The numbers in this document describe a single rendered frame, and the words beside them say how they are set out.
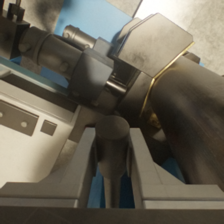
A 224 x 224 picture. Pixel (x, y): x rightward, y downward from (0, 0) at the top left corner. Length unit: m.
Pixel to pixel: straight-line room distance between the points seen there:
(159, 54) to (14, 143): 0.48
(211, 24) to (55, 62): 1.41
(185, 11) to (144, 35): 0.95
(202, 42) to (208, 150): 1.47
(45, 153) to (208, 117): 0.40
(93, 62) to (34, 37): 0.19
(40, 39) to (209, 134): 0.50
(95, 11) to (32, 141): 1.12
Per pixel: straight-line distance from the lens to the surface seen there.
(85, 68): 0.51
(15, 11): 0.60
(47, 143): 0.47
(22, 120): 0.44
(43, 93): 0.50
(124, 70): 1.02
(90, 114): 0.51
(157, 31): 0.53
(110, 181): 0.18
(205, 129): 0.30
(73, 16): 1.43
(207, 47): 1.73
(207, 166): 0.27
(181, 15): 1.45
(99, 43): 0.97
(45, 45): 0.56
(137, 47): 0.53
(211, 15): 1.71
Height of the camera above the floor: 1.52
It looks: 61 degrees down
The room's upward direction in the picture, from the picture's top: 178 degrees counter-clockwise
